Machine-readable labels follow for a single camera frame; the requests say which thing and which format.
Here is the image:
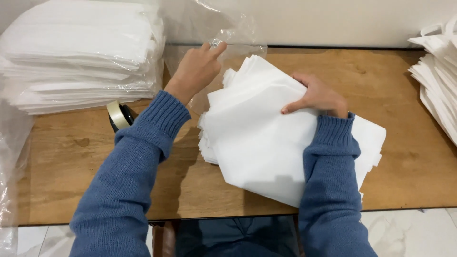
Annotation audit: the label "roll of clear tape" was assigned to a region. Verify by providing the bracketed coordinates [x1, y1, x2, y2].
[106, 100, 136, 133]

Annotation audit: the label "clear plastic sheet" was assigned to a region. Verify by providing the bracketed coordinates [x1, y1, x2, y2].
[0, 100, 34, 257]

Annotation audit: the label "wooden chair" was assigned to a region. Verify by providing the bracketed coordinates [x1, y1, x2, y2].
[152, 221, 176, 257]

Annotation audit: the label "clear plastic bag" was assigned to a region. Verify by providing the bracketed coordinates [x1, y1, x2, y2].
[157, 0, 268, 115]

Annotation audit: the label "person's blue trousers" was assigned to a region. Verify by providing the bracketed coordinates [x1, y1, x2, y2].
[174, 215, 300, 257]

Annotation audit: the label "person's right hand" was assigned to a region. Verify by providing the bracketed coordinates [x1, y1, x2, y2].
[281, 72, 349, 119]

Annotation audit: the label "wrapped stack of white bags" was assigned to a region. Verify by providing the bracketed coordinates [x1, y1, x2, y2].
[0, 0, 166, 115]

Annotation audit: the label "pile of white handled bags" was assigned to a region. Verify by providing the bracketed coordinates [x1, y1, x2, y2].
[408, 14, 457, 147]

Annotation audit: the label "bundle of white fabric bags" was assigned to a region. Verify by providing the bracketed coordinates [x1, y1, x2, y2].
[197, 54, 387, 208]

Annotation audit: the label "person's left hand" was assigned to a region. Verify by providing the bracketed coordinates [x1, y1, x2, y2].
[164, 41, 228, 106]

